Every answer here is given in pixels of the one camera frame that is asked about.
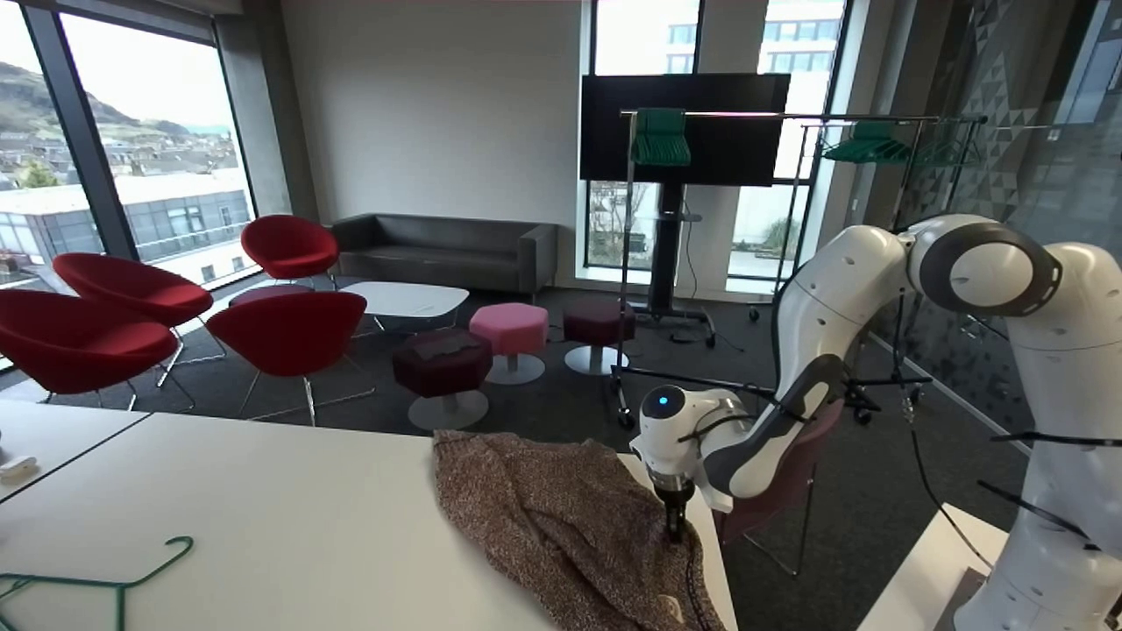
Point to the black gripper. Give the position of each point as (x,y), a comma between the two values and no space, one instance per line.
(675,493)

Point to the brown knitted cloth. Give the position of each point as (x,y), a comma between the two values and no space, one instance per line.
(549,526)

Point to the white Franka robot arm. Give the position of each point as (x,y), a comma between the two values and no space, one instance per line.
(1055,373)

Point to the red swivel lounge chair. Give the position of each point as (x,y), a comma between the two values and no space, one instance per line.
(287,335)
(74,345)
(127,285)
(289,242)

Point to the pink hexagonal stool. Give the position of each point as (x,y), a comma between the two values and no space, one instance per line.
(509,326)

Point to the dark maroon stool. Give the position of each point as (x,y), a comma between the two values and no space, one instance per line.
(443,361)

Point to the white coffee table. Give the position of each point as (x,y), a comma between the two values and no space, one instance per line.
(404,300)

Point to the grey sofa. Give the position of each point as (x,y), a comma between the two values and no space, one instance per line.
(443,249)

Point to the green garment on hanger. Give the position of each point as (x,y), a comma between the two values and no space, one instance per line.
(664,141)

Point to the black monitor on stand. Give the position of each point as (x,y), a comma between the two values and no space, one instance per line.
(684,134)

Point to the metal clothes rack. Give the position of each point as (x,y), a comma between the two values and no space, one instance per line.
(724,113)

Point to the green plastic hanger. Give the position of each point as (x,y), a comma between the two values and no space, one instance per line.
(870,146)

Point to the white flat object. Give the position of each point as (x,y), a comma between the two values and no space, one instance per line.
(16,471)

